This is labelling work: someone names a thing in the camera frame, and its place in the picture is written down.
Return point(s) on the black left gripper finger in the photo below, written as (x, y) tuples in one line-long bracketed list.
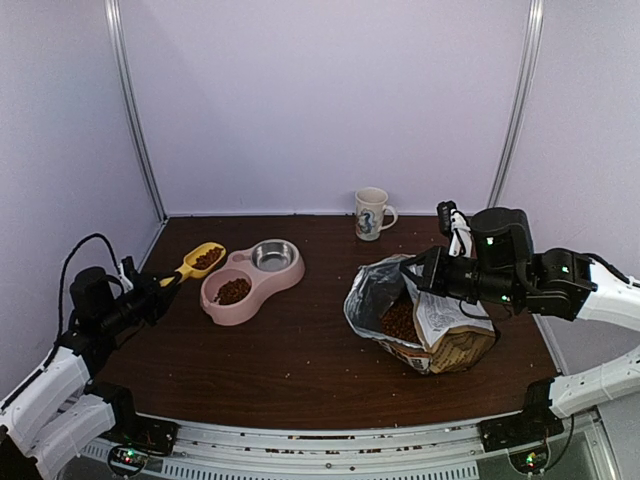
[(160, 277), (166, 295)]

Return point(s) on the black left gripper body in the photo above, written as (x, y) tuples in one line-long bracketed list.
[(143, 303)]

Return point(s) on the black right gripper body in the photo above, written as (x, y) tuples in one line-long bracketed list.
[(439, 281)]

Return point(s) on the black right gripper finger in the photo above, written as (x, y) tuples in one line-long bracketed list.
[(413, 281), (420, 263)]

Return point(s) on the yellow plastic scoop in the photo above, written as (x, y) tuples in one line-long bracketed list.
[(186, 270)]

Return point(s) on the pet food bag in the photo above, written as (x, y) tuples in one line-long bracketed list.
[(453, 336)]

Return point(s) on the pink double pet feeder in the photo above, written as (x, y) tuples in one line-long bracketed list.
[(263, 286)]

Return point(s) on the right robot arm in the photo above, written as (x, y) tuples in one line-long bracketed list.
[(502, 267)]

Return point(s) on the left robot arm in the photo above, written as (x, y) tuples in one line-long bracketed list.
[(61, 408)]

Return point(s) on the brown kibble in bag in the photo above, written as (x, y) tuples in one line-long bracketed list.
[(398, 323)]

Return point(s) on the brown kibble in scoop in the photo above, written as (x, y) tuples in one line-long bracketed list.
[(208, 259)]

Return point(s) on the brown kibble in feeder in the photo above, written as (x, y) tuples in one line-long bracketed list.
[(232, 292)]

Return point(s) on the white patterned ceramic mug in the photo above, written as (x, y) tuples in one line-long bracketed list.
[(373, 212)]

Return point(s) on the stainless steel bowl insert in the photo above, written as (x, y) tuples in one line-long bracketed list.
[(273, 255)]

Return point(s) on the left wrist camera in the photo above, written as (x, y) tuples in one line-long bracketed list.
[(127, 273)]

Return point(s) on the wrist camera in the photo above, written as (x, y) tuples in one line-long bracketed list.
[(127, 273), (454, 225)]

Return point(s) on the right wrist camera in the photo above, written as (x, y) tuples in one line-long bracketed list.
[(454, 225)]

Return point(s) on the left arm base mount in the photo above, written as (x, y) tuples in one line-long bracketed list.
[(137, 438)]

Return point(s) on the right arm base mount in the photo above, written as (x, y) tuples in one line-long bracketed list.
[(526, 434)]

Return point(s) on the aluminium corner post right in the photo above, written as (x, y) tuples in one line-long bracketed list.
[(529, 58)]

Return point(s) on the aluminium corner post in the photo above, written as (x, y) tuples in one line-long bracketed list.
[(529, 58), (117, 37)]

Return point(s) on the aluminium corner post left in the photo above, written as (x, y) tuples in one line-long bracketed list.
[(117, 37)]

